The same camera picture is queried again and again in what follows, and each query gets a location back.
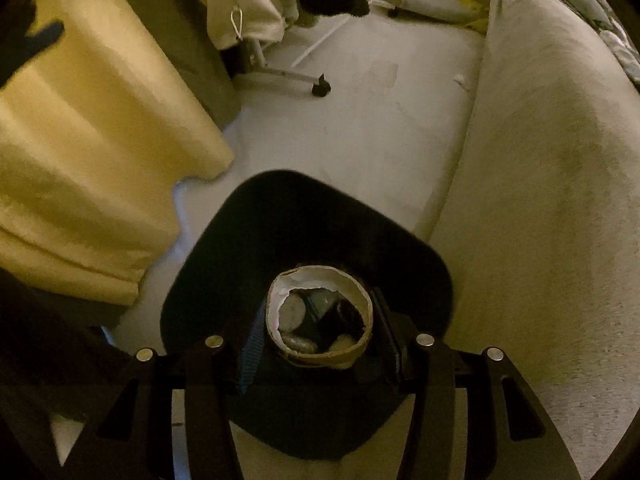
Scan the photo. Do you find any white clothes rack base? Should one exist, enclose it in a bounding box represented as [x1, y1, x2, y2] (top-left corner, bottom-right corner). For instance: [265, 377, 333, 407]
[240, 15, 352, 98]

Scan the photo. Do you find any yellow curtain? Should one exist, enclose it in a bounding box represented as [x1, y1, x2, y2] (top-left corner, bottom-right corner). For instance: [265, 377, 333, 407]
[1, 0, 233, 306]

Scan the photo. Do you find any torn cardboard tape roll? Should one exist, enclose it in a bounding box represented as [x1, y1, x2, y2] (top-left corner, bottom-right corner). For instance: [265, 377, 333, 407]
[265, 266, 374, 370]

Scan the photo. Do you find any patterned blue white duvet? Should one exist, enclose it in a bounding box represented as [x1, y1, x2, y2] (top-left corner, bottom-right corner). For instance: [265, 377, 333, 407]
[599, 30, 640, 87]

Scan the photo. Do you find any black trash bin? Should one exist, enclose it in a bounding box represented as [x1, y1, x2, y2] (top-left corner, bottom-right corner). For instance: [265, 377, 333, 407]
[160, 170, 452, 460]

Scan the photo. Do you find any grey floor cushion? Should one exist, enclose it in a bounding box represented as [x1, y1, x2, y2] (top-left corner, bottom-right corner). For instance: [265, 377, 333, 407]
[375, 0, 472, 25]

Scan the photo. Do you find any yellow item on floor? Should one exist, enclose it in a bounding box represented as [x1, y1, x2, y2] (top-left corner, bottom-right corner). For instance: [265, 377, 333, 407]
[459, 0, 489, 36]

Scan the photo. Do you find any grey bed mattress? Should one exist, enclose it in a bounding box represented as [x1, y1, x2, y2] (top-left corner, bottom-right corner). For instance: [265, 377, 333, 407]
[431, 0, 639, 479]

